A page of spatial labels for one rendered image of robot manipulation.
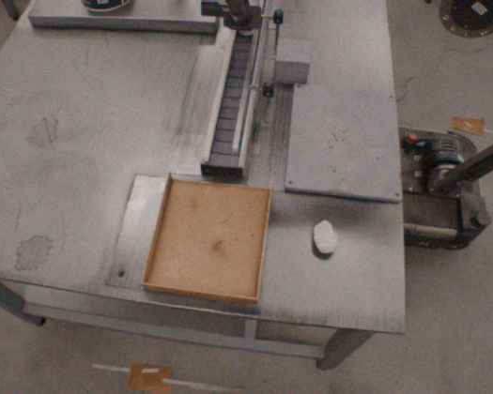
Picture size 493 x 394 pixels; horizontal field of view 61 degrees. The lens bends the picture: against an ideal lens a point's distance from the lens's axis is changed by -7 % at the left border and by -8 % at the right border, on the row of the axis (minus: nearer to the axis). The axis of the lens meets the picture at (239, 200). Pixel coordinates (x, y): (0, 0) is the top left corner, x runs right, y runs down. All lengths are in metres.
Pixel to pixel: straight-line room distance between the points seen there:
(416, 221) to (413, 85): 1.04
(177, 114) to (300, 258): 0.54
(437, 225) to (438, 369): 0.58
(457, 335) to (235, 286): 1.23
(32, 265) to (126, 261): 0.24
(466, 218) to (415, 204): 0.21
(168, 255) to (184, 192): 0.17
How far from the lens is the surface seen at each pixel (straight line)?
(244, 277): 1.02
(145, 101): 1.34
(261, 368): 1.82
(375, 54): 1.51
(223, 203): 1.11
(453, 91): 2.75
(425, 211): 1.91
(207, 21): 1.50
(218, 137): 1.16
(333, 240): 1.04
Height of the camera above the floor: 1.80
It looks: 61 degrees down
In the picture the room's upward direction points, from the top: 2 degrees counter-clockwise
